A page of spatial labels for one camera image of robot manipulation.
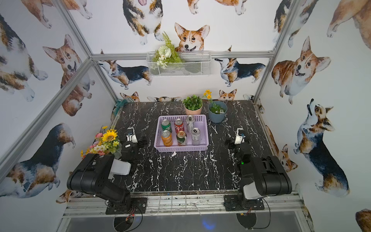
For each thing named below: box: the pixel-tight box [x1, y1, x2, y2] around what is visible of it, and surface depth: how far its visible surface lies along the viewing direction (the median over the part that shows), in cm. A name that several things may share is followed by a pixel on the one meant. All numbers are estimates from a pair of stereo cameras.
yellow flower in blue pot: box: [202, 89, 228, 124], surface depth 108 cm
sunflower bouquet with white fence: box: [80, 125, 122, 160], surface depth 79 cm
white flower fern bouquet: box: [151, 30, 184, 70], surface depth 81 cm
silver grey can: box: [191, 127, 201, 146], surface depth 89 cm
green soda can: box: [160, 119, 173, 133], surface depth 97 cm
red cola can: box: [173, 117, 185, 134], surface depth 97 cm
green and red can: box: [176, 130, 187, 147], surface depth 91 cm
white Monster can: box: [186, 115, 195, 133], surface depth 95 cm
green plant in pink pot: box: [182, 94, 203, 116], surface depth 105 cm
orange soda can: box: [161, 130, 173, 147], surface depth 92 cm
